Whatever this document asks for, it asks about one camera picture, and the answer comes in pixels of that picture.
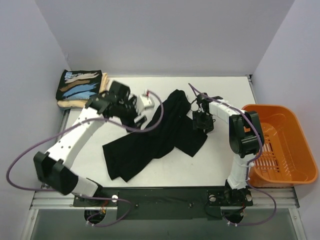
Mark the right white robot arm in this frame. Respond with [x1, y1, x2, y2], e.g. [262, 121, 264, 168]
[192, 93, 265, 205]

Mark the purple cable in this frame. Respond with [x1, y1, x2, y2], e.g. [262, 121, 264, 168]
[187, 82, 277, 228]
[5, 89, 165, 228]

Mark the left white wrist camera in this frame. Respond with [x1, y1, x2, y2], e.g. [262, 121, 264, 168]
[136, 94, 155, 114]

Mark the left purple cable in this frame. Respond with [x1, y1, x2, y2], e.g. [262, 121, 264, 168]
[5, 89, 165, 228]

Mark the orange plastic basket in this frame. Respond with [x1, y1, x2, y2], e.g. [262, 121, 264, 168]
[243, 104, 318, 188]

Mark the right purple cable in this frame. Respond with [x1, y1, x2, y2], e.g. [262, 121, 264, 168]
[187, 82, 277, 228]

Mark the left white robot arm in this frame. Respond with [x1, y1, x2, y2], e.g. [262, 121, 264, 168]
[33, 81, 155, 206]

